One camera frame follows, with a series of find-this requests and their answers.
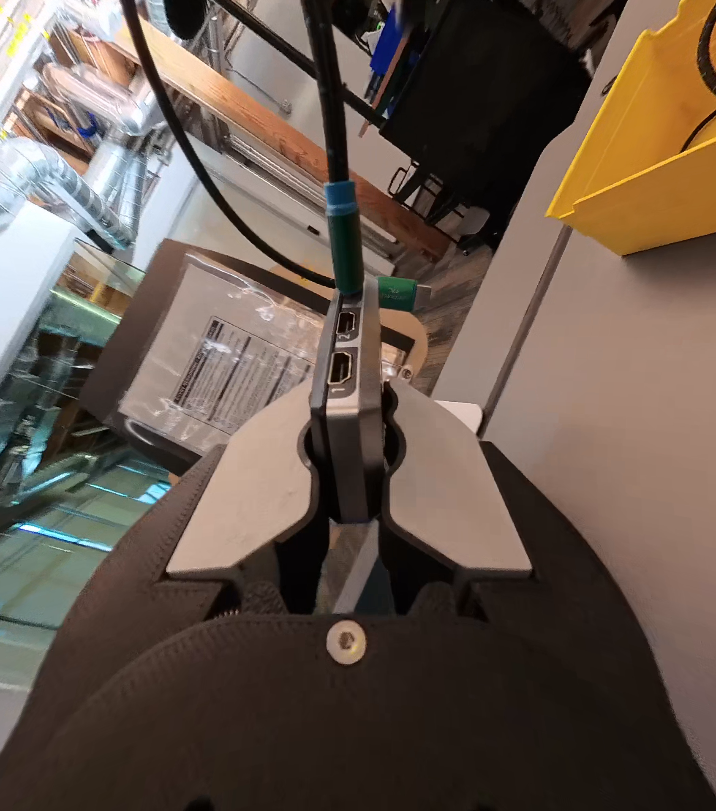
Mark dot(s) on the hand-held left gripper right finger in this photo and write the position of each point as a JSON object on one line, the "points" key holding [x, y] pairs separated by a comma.
{"points": [[453, 500]]}

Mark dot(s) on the white sign stand base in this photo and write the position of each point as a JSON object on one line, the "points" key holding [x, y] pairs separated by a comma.
{"points": [[459, 415]]}

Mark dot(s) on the blue panel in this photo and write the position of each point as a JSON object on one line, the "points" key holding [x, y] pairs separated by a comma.
{"points": [[392, 44]]}

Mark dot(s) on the silver ventilation ducts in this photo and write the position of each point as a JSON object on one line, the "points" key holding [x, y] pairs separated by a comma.
{"points": [[79, 190]]}

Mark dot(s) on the glass partition panel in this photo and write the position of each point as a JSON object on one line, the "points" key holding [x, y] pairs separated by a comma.
{"points": [[28, 507]]}

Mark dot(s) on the black metal stand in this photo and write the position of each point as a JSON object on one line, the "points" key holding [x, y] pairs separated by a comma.
{"points": [[434, 190]]}

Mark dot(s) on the hdmi switch box with button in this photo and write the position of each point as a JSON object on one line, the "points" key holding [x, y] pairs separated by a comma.
{"points": [[351, 456]]}

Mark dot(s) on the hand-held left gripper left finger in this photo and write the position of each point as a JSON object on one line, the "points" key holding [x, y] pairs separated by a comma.
{"points": [[250, 500]]}

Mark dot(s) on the black cabinet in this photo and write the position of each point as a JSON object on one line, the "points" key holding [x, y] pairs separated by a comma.
{"points": [[491, 95]]}

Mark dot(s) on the yellow plastic bin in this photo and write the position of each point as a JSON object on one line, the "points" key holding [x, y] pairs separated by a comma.
{"points": [[649, 177]]}

